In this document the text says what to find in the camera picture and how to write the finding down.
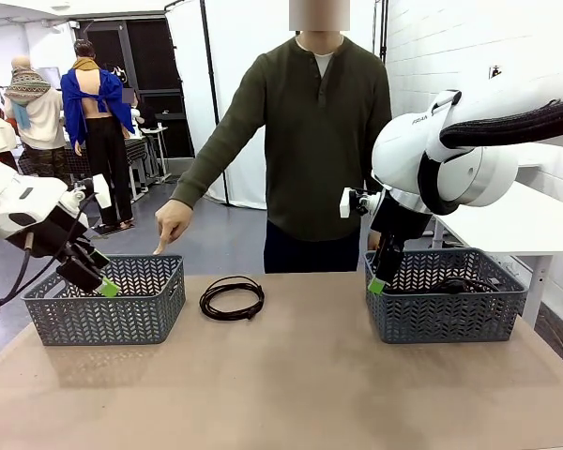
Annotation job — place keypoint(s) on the black light stand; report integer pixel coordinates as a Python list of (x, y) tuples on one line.
[(384, 28)]

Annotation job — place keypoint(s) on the person's right forearm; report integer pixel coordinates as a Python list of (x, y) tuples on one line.
[(206, 173)]

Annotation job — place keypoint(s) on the black double door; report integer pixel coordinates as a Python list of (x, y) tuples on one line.
[(155, 61)]

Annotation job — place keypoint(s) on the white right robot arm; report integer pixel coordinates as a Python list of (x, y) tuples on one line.
[(399, 145)]

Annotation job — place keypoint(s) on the grey plastic lattice basket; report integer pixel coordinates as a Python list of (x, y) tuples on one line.
[(450, 319), (122, 319)]

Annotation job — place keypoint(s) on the black backdrop stand pole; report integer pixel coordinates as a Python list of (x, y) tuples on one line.
[(211, 70)]

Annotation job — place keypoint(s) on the seated person in background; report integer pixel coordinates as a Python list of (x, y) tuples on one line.
[(141, 115)]

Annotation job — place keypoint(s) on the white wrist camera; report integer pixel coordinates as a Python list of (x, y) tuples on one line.
[(347, 204), (102, 192)]

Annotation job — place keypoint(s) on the mannequin with blue shirt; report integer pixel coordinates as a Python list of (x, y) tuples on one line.
[(103, 140)]

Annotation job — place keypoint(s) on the person's left hand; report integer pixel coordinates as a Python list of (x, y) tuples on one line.
[(373, 241)]

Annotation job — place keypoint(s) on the white photo backdrop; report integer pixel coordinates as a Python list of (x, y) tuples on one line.
[(192, 94)]

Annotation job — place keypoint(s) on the mannequin with patterned scarf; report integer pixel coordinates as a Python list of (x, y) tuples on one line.
[(37, 117)]

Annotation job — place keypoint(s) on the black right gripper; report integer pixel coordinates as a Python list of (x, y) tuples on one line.
[(399, 220)]

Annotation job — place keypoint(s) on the person in dark green shirt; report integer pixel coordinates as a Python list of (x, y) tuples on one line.
[(319, 154)]

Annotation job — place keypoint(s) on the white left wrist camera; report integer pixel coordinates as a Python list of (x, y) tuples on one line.
[(102, 192)]

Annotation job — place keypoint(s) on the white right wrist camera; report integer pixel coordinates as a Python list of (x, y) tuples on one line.
[(347, 204)]

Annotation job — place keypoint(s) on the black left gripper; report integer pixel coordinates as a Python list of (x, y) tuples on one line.
[(56, 232)]

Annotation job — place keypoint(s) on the person's right hand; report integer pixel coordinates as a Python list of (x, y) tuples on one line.
[(176, 218)]

